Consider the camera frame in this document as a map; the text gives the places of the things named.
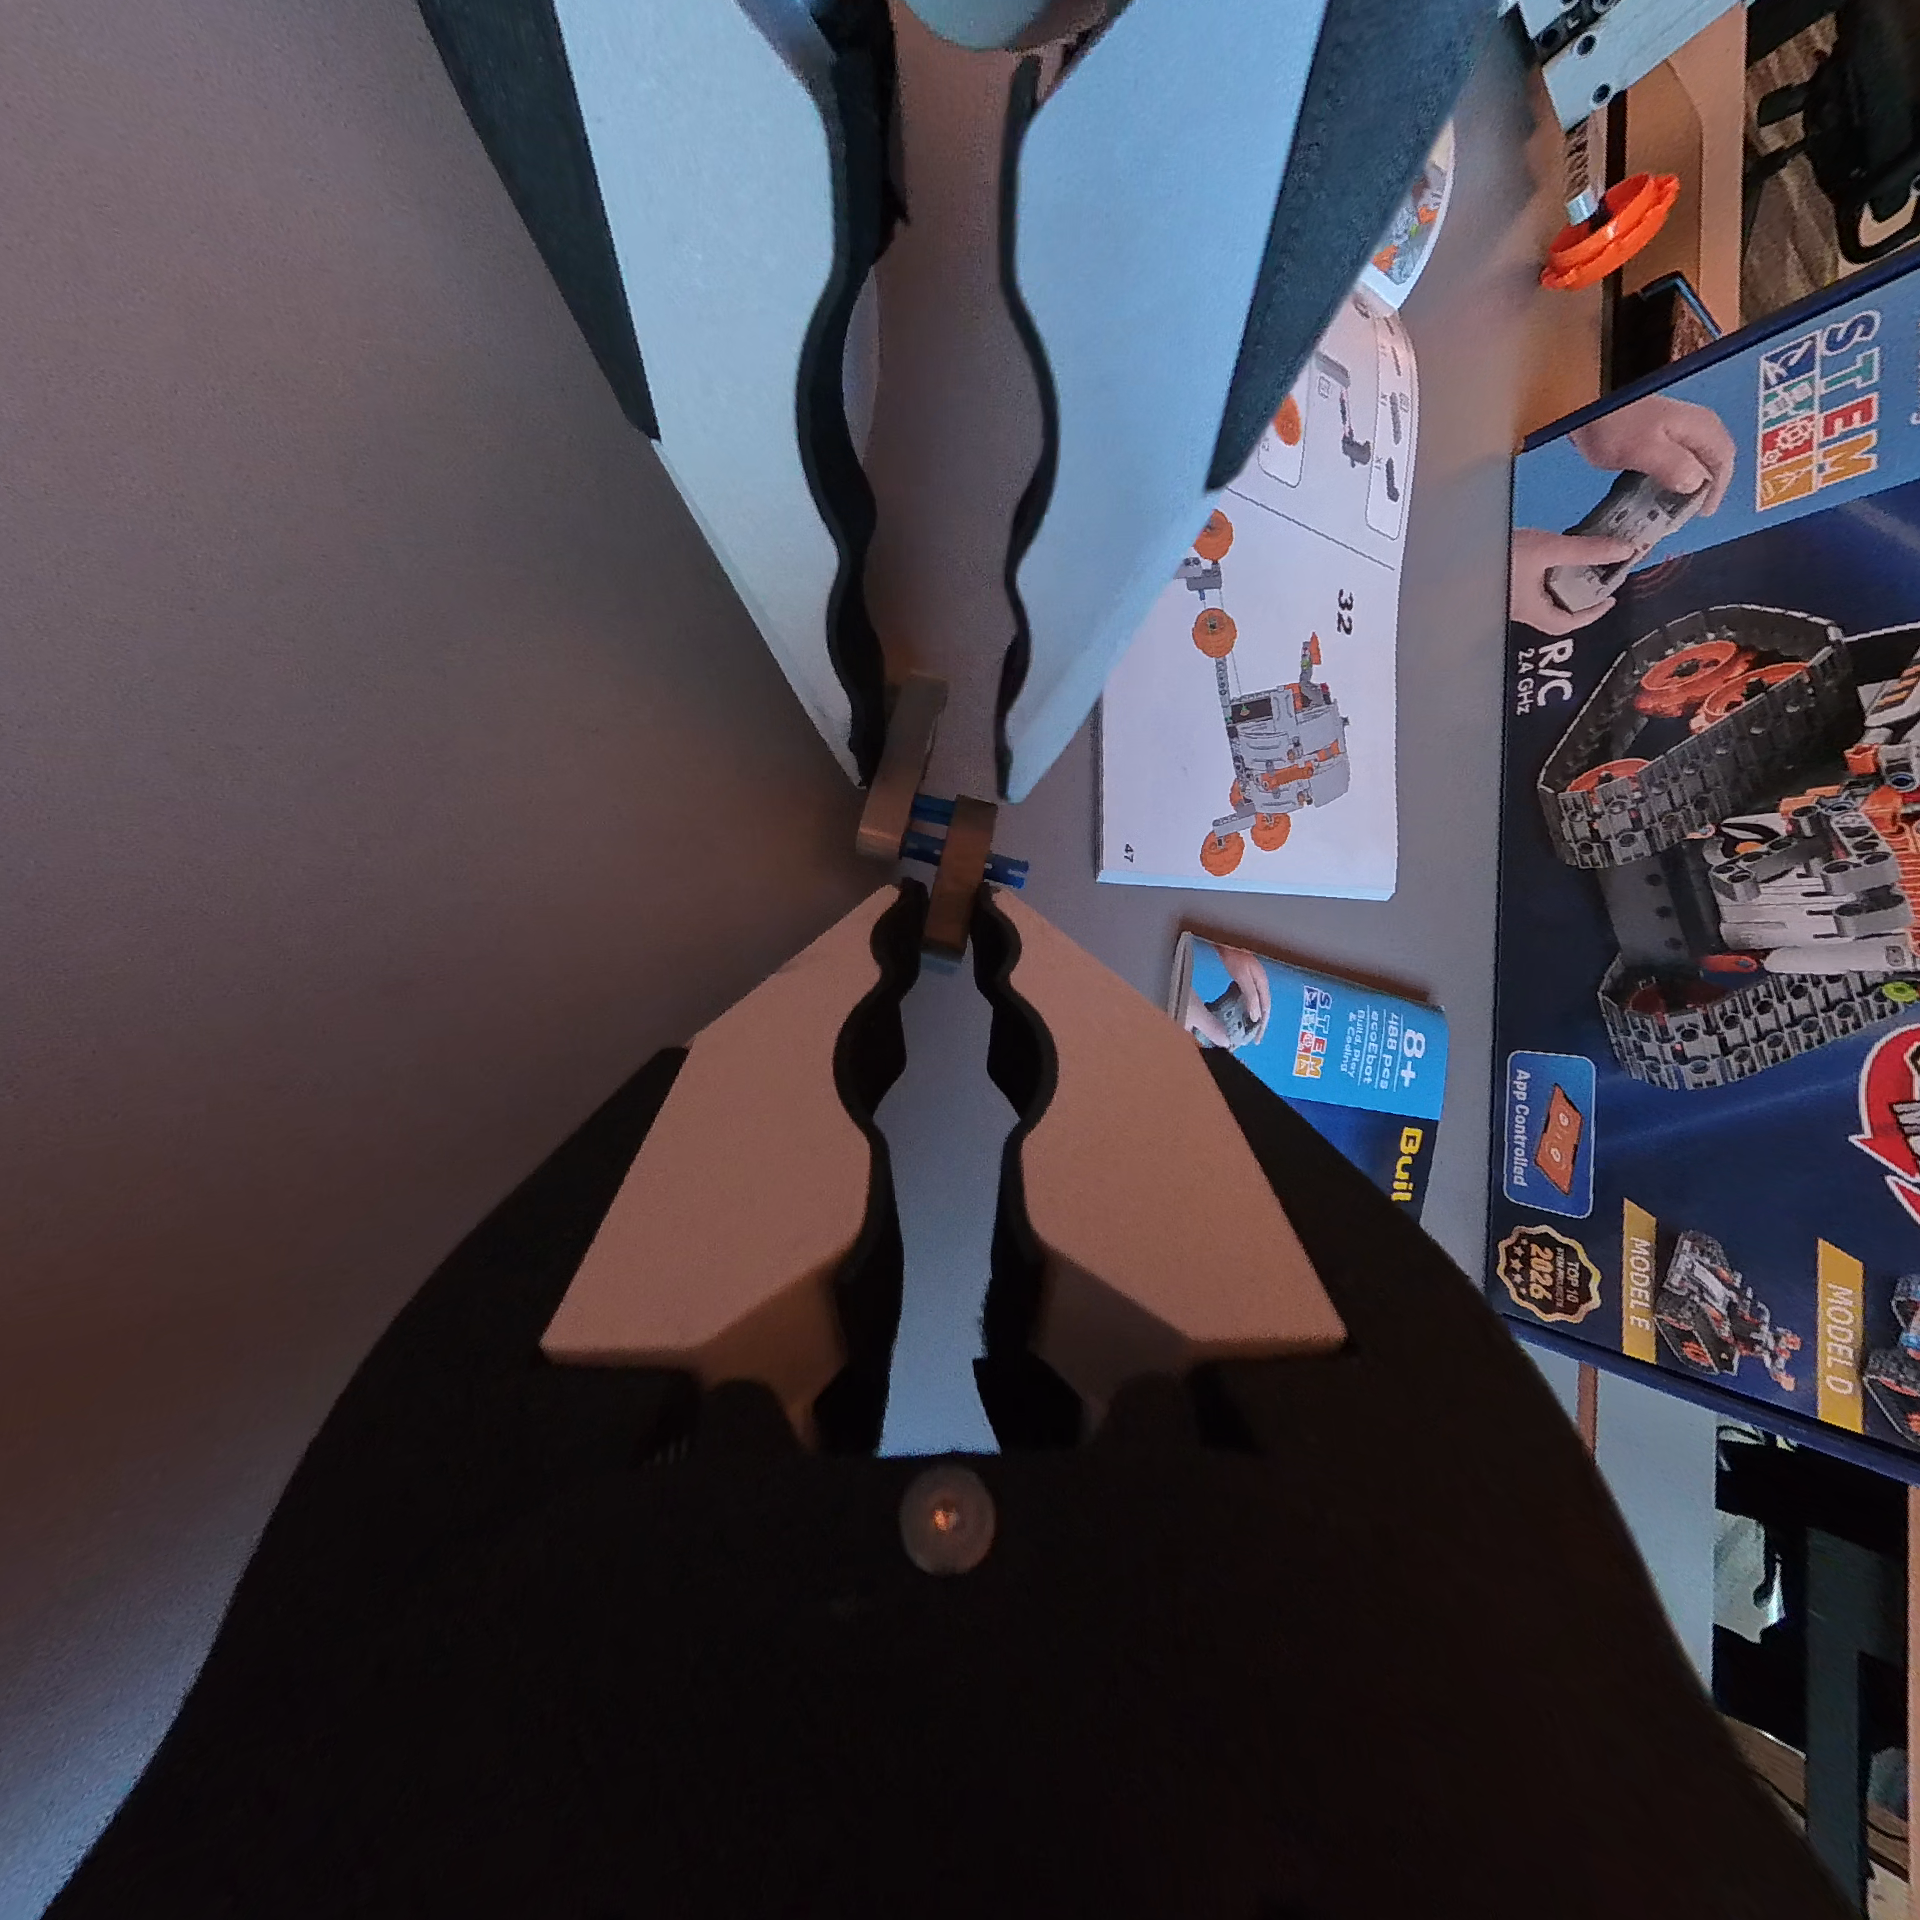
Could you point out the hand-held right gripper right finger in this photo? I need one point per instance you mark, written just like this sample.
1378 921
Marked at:
1155 1201

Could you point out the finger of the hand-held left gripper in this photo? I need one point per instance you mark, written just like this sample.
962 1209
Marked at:
1155 302
704 270

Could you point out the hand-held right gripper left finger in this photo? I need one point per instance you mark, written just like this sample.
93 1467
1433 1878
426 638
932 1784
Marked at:
735 1201

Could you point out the light grey technic beam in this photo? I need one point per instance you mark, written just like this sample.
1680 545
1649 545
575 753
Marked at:
960 886

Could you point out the dark grey technic beam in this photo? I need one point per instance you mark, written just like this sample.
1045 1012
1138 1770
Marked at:
896 782

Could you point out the grey desk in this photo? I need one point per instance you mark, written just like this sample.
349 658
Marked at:
301 752

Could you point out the blue robot kit manual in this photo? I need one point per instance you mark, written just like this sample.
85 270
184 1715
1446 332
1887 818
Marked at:
1349 1048

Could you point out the grey orange toy robot model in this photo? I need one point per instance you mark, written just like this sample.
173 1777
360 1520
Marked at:
1604 233

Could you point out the open instruction booklet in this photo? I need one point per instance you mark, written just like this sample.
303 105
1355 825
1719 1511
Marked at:
1320 811

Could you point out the blue robot kit box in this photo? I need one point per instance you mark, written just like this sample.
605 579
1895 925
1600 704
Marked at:
1695 1048

